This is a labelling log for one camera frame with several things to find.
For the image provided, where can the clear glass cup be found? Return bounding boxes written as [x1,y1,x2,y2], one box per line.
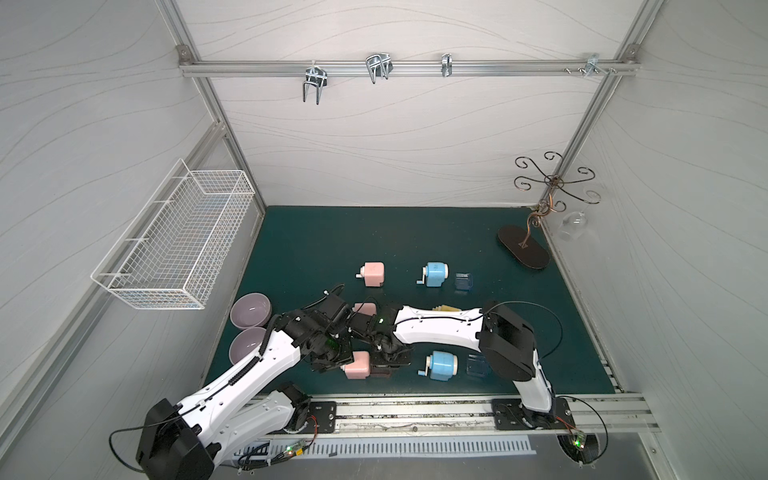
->
[557,211,588,241]

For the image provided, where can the blue sharpener back row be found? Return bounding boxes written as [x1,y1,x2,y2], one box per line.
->
[416,261,449,288]

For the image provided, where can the purple bowl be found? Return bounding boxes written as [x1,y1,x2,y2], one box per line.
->
[228,327,266,365]
[230,293,272,330]

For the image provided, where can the blue sharpener row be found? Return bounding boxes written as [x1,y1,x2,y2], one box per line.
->
[416,261,449,288]
[418,351,459,382]

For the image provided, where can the blue tray front row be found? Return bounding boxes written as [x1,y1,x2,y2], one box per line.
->
[466,354,491,378]

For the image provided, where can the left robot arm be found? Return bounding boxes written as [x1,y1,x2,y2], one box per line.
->
[136,293,352,479]

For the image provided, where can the black metal hook stand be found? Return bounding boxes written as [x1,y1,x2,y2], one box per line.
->
[497,156,601,270]

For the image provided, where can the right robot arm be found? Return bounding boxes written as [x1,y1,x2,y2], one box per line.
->
[349,301,555,419]

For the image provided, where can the yellow sharpener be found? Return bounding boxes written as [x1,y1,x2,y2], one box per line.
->
[432,305,462,312]

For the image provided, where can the pink sharpener front row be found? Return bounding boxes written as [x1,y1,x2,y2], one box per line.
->
[342,351,371,380]

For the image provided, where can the purple bowl front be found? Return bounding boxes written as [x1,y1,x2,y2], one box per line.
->
[228,327,266,365]

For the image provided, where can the pink sharpener row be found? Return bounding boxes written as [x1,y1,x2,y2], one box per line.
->
[352,302,377,316]
[355,262,385,288]
[342,351,371,380]

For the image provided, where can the red tray front row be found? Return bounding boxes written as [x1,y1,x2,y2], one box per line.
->
[369,366,392,379]

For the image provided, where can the blue tray back row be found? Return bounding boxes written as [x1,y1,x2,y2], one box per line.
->
[455,272,474,292]

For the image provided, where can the metal hook small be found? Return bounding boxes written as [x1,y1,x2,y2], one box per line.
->
[441,53,453,78]

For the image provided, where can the metal hook left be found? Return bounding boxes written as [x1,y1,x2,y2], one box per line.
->
[302,65,328,105]

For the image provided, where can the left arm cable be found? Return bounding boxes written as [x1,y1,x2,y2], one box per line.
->
[107,413,320,475]

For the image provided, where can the blue tray row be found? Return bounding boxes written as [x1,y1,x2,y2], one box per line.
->
[455,272,474,292]
[466,354,491,378]

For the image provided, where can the metal hook middle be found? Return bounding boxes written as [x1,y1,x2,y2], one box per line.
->
[365,53,393,84]

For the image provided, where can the purple bowl rear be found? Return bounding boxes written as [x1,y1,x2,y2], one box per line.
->
[230,293,272,330]

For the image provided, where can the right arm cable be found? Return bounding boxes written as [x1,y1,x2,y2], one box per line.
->
[554,392,611,466]

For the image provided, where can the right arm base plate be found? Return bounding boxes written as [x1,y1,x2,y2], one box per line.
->
[491,398,576,431]

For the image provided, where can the white wire basket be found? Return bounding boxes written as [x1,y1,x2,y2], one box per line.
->
[90,159,255,310]

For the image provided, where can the white slotted cable duct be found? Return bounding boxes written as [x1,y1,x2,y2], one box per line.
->
[230,436,537,462]

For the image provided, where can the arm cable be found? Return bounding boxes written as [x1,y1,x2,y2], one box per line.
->
[554,392,611,466]
[107,413,320,475]

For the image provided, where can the aluminium top rail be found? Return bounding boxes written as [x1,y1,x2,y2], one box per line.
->
[179,55,641,79]

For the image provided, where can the blue sharpener front row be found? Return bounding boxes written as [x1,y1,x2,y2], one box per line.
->
[418,351,459,382]

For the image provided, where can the metal hook right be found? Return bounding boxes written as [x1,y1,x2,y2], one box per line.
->
[564,54,618,78]

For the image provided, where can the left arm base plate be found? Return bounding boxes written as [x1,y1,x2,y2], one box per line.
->
[283,400,337,435]

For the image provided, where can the pink sharpener back row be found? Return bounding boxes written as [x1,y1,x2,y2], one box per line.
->
[355,262,385,288]

